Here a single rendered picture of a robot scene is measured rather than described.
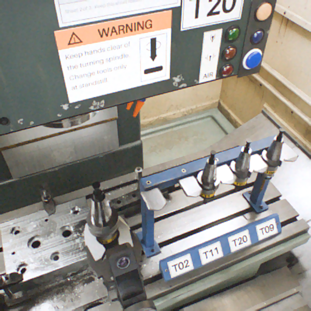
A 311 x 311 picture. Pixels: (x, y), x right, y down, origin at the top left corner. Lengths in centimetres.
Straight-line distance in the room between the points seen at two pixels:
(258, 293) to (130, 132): 82
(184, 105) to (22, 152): 105
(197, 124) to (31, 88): 172
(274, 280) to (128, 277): 87
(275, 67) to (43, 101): 135
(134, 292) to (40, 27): 44
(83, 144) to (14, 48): 101
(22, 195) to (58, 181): 16
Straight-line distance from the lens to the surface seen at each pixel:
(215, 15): 53
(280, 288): 140
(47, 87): 48
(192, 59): 54
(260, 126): 180
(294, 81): 163
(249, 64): 60
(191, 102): 209
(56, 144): 140
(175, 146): 197
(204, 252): 115
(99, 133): 142
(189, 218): 127
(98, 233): 69
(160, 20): 49
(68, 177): 157
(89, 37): 46
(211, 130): 209
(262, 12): 57
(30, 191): 158
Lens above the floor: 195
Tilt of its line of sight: 45 degrees down
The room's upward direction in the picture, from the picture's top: straight up
